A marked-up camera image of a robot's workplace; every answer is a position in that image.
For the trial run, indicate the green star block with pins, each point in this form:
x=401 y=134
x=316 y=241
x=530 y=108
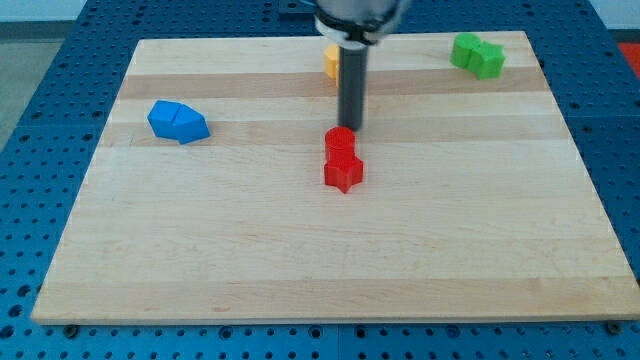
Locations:
x=486 y=60

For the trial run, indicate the red star block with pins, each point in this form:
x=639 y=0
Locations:
x=343 y=173

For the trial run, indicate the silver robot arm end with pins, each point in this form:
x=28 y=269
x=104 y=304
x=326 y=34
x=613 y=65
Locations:
x=356 y=24

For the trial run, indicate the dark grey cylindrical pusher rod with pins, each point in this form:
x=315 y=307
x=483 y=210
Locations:
x=351 y=87

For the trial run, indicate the blue pentagon block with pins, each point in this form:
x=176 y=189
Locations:
x=189 y=125

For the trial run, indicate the red cylinder block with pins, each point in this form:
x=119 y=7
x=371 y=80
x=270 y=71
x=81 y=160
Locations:
x=339 y=144

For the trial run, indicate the blue cube block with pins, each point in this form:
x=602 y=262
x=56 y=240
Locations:
x=161 y=118

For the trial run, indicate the yellow heart block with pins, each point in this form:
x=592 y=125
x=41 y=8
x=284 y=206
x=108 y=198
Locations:
x=331 y=62

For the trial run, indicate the blue perforated table plate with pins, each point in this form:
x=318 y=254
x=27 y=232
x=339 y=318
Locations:
x=45 y=160

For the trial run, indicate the green cylinder block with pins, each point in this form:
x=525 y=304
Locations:
x=463 y=46

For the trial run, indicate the wooden board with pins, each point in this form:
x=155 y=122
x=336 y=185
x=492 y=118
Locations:
x=475 y=204

